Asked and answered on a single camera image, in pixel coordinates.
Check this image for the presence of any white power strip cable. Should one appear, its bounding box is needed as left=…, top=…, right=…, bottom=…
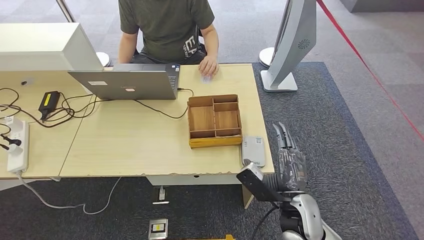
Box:
left=16, top=172, right=122, bottom=216

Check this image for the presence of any wooden desk leg panel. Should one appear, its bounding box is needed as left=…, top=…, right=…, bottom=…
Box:
left=241, top=185, right=255, bottom=210

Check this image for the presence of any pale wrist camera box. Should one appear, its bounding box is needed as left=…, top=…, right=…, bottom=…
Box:
left=244, top=162, right=265, bottom=176

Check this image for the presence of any yellow floor tape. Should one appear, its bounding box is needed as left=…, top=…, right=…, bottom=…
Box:
left=172, top=234, right=236, bottom=240

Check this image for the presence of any white power strip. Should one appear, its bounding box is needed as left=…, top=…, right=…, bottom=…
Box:
left=6, top=119, right=31, bottom=174

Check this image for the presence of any black power adapter yellow label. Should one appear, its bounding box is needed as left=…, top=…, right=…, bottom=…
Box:
left=38, top=90, right=62, bottom=121

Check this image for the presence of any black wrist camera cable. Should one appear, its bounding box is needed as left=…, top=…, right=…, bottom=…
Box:
left=250, top=205, right=279, bottom=240

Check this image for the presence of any wooden compartment box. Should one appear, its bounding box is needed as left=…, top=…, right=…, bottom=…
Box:
left=187, top=94, right=243, bottom=149

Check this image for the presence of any white desk crossbeam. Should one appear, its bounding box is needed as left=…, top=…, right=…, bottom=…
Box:
left=146, top=173, right=244, bottom=186

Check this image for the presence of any dark grey platform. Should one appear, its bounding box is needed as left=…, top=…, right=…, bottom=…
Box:
left=340, top=0, right=424, bottom=13

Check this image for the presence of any person's left hand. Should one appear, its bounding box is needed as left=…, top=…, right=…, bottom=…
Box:
left=198, top=54, right=220, bottom=80

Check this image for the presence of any white floor cable connector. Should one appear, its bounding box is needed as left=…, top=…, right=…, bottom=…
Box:
left=152, top=186, right=170, bottom=206

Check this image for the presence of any silver floor socket box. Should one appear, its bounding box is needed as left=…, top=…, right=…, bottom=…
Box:
left=148, top=218, right=169, bottom=240

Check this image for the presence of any red barrier belt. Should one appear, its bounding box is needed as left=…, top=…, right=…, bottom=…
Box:
left=316, top=0, right=424, bottom=142

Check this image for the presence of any silver stanchion pole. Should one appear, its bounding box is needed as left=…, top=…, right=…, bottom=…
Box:
left=55, top=0, right=76, bottom=23

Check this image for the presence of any white desktop monitor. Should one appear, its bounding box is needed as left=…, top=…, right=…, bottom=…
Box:
left=0, top=22, right=105, bottom=72

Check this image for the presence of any silver kiosk stand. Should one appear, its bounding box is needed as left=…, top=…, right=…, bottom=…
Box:
left=259, top=0, right=318, bottom=93

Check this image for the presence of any white round stanchion base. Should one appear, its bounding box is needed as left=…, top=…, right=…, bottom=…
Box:
left=96, top=51, right=112, bottom=68
left=258, top=46, right=276, bottom=68

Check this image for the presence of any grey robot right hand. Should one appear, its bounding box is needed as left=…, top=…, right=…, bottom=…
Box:
left=272, top=121, right=309, bottom=194

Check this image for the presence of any light wooden desk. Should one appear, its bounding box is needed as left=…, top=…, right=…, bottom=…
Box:
left=0, top=67, right=97, bottom=192
left=59, top=62, right=276, bottom=210

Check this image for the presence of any black mains cable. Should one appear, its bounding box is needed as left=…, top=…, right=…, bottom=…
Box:
left=0, top=87, right=46, bottom=128

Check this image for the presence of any person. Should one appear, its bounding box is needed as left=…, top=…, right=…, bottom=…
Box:
left=117, top=0, right=220, bottom=80

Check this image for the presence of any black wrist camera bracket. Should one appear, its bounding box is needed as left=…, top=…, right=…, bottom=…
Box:
left=236, top=168, right=286, bottom=203

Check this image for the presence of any grey card reader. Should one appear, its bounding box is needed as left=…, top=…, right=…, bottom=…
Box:
left=241, top=135, right=267, bottom=168

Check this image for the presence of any black laptop charger cable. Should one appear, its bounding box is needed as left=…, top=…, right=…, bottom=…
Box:
left=43, top=87, right=196, bottom=128

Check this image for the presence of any grey laptop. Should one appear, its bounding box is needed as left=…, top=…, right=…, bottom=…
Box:
left=68, top=62, right=182, bottom=101

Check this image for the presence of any dark grey carpet mat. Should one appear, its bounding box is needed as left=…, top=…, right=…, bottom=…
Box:
left=0, top=61, right=419, bottom=240

